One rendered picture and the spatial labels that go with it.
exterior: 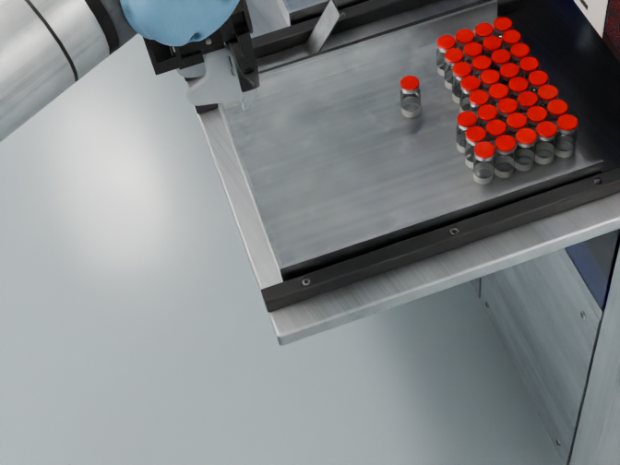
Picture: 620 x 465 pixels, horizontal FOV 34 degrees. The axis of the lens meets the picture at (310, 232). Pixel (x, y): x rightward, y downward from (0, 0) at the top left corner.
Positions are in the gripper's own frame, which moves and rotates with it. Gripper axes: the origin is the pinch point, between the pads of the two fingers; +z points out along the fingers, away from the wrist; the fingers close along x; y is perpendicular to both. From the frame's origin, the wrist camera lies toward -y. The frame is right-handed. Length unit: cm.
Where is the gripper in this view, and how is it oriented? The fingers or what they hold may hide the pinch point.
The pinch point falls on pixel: (251, 93)
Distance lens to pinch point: 87.5
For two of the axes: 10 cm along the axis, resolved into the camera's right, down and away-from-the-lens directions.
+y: -9.4, 3.2, -0.9
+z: 1.2, 5.8, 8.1
